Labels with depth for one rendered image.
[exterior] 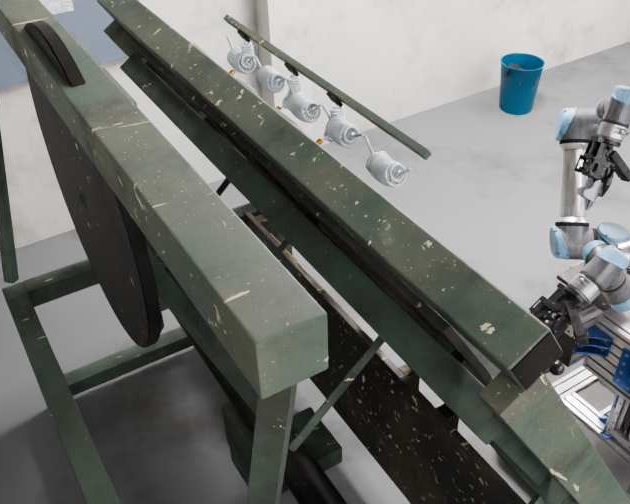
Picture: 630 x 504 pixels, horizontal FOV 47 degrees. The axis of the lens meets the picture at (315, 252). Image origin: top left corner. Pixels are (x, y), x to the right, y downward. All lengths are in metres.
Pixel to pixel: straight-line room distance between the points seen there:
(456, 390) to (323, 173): 0.56
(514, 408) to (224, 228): 0.63
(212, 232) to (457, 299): 0.51
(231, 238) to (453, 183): 4.29
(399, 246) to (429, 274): 0.10
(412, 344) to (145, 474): 2.15
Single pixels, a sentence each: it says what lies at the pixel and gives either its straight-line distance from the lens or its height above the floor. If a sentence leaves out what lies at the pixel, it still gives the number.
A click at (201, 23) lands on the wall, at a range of 4.81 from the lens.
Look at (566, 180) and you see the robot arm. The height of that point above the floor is 1.39.
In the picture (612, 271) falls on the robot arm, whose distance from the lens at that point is 1.99.
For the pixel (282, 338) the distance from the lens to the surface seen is 0.86.
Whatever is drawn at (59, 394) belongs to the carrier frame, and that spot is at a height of 0.79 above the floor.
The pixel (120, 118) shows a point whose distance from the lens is 1.35.
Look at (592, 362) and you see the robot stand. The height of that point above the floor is 0.73.
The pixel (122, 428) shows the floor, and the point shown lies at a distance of 3.71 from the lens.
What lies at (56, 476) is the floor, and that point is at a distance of 3.64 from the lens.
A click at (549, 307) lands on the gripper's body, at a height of 1.52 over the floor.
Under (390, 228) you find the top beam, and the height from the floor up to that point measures 1.93.
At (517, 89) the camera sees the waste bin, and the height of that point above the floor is 0.23.
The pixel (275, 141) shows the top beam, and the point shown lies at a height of 1.92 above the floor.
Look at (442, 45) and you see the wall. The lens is 6.04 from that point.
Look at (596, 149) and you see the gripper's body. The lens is 2.28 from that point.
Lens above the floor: 2.79
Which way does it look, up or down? 38 degrees down
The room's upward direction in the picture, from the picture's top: 2 degrees counter-clockwise
